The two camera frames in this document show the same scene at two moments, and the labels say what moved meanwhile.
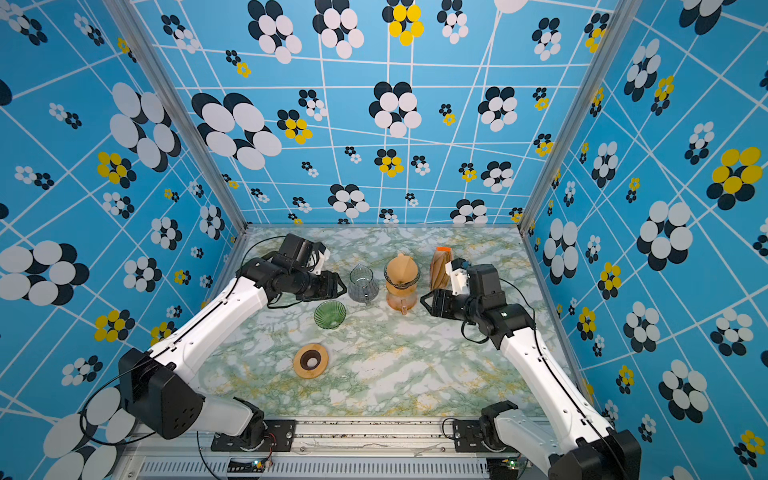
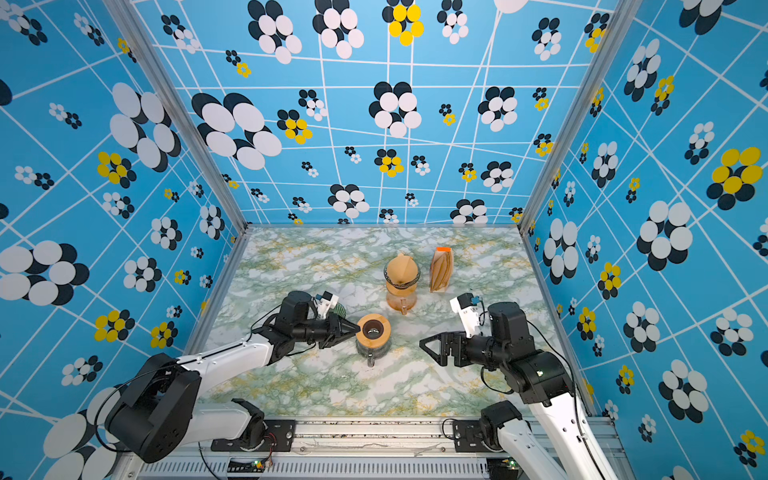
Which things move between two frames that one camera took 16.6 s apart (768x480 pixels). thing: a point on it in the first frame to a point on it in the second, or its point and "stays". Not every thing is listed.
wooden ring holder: x=411 y=289 stays
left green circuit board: x=247 y=465 stays
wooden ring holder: x=311 y=361 to x=374 y=331
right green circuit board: x=502 y=467 stays
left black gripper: x=330 y=286 to x=334 y=330
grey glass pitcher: x=362 y=287 to x=373 y=353
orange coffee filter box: x=439 y=277 stays
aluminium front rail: x=417 y=448 stays
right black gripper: x=444 y=300 to x=457 y=338
